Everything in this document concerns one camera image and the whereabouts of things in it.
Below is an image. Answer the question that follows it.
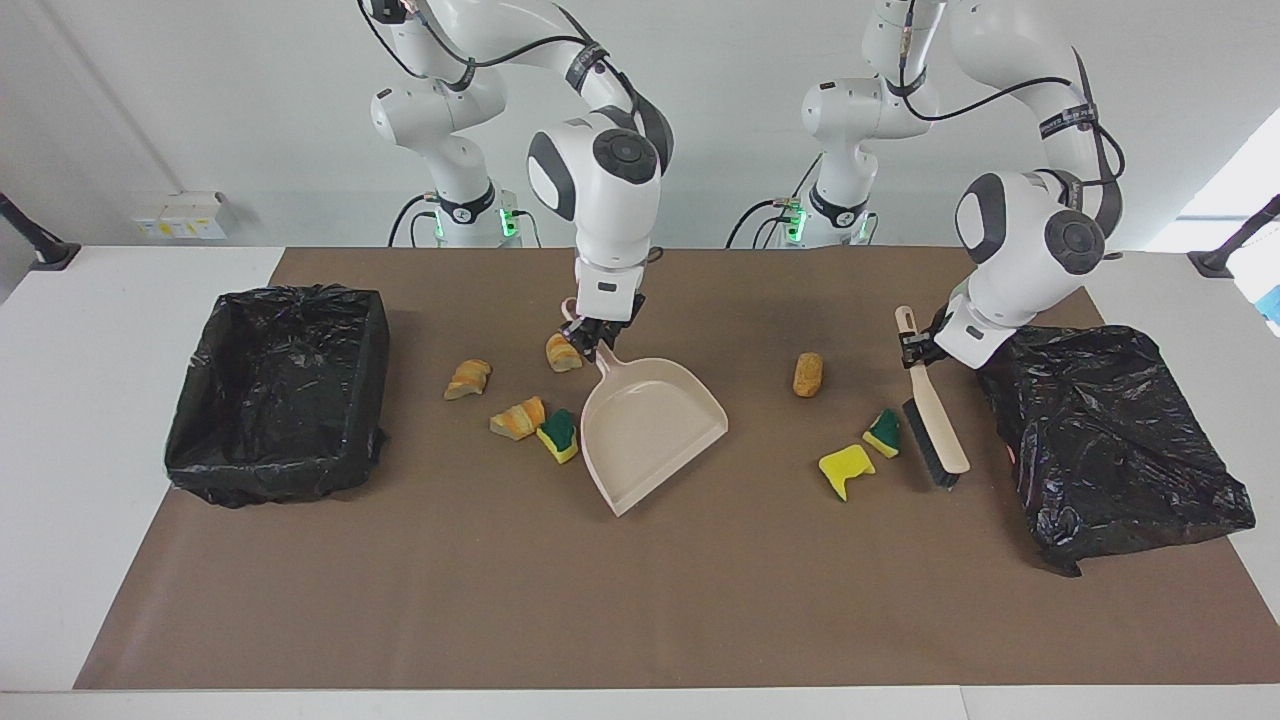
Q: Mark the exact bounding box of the beige hand brush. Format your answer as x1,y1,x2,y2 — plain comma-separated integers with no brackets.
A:
893,305,972,489

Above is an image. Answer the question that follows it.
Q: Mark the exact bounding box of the green and yellow sponge piece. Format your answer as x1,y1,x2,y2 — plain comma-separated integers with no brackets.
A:
536,408,581,466
863,408,902,459

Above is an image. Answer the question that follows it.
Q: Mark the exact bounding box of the beige plastic dustpan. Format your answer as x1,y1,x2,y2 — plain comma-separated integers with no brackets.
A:
562,297,729,518

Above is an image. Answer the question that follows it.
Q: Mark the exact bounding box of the black bag covered bin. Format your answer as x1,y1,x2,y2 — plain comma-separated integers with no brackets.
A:
975,323,1257,578

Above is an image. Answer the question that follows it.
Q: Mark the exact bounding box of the open bin with black bag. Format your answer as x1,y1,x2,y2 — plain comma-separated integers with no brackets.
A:
164,284,391,509

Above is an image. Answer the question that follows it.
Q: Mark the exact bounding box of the brown paper table mat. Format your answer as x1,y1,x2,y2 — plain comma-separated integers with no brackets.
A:
75,247,1280,691

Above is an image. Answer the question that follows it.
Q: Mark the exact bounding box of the white and blue box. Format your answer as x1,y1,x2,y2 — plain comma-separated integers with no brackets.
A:
1228,248,1280,336

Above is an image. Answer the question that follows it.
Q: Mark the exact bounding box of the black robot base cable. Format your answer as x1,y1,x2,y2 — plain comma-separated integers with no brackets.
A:
388,193,441,248
725,195,801,249

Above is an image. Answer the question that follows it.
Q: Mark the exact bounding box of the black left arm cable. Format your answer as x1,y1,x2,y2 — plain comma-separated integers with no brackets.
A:
870,0,1128,241

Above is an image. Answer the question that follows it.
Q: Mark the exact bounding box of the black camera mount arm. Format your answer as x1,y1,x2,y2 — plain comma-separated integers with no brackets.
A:
0,192,82,272
1187,194,1280,280

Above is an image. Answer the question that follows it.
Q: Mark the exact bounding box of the white wall outlet box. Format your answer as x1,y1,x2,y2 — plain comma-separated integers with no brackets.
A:
130,191,230,241

